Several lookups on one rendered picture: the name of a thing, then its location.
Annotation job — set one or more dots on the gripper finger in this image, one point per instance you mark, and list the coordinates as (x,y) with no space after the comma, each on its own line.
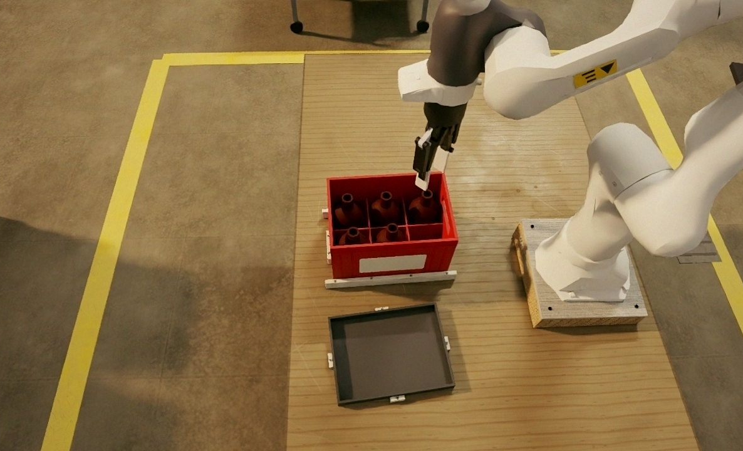
(442,154)
(425,150)

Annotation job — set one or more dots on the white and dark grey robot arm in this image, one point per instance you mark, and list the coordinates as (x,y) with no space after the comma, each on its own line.
(632,191)

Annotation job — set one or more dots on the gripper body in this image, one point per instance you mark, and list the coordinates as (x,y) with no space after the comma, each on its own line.
(439,115)

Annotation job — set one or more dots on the red divided crate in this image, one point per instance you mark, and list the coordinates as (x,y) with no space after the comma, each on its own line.
(429,247)

